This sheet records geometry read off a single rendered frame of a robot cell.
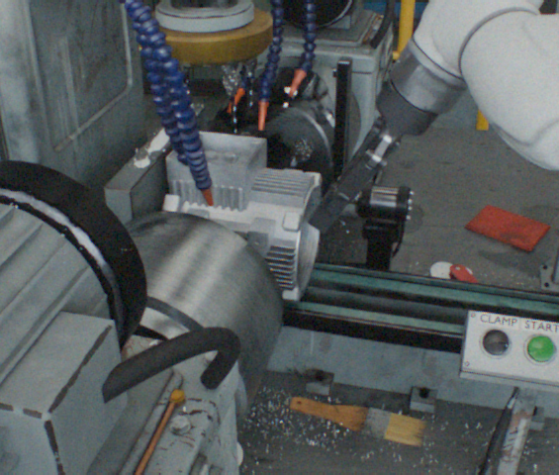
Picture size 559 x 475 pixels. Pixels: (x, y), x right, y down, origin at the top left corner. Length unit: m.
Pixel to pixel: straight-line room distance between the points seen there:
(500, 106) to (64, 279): 0.43
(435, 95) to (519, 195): 0.91
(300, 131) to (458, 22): 0.51
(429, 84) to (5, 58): 0.51
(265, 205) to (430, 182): 0.77
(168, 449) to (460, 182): 1.29
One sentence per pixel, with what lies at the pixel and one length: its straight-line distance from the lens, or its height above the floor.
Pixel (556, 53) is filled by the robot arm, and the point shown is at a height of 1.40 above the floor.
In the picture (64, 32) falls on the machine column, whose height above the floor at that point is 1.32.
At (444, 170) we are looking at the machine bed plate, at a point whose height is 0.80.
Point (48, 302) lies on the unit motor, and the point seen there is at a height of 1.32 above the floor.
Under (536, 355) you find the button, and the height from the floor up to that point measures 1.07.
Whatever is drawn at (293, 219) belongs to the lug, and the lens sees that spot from 1.01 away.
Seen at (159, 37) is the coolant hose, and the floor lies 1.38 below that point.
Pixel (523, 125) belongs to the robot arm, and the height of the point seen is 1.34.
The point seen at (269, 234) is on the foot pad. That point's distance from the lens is 1.00.
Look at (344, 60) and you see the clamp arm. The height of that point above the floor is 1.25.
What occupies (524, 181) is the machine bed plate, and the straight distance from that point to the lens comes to 1.82.
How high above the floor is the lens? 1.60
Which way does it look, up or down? 32 degrees down
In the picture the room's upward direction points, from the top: straight up
